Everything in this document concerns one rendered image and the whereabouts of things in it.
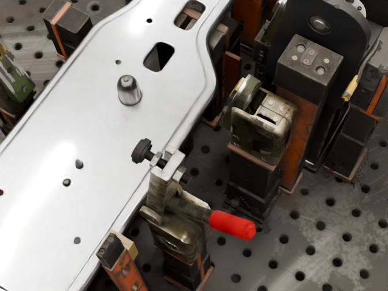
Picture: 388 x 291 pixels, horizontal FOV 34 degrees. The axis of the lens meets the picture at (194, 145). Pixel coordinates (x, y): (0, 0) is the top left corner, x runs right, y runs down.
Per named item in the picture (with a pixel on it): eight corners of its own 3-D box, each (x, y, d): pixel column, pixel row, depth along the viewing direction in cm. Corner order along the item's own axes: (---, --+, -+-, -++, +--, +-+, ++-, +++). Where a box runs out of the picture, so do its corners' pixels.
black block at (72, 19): (85, 75, 129) (51, -16, 102) (130, 99, 127) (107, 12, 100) (62, 105, 127) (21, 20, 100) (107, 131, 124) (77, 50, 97)
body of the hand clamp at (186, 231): (181, 249, 114) (168, 180, 82) (214, 269, 112) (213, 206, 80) (163, 278, 112) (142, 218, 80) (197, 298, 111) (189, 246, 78)
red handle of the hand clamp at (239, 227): (161, 180, 80) (257, 211, 69) (170, 189, 82) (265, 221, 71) (142, 207, 79) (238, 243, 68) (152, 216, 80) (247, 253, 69)
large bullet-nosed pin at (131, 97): (128, 88, 95) (122, 64, 89) (146, 97, 94) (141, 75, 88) (116, 104, 94) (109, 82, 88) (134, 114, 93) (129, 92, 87)
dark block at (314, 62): (270, 157, 121) (295, 31, 82) (303, 175, 119) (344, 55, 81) (257, 178, 119) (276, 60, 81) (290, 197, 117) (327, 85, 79)
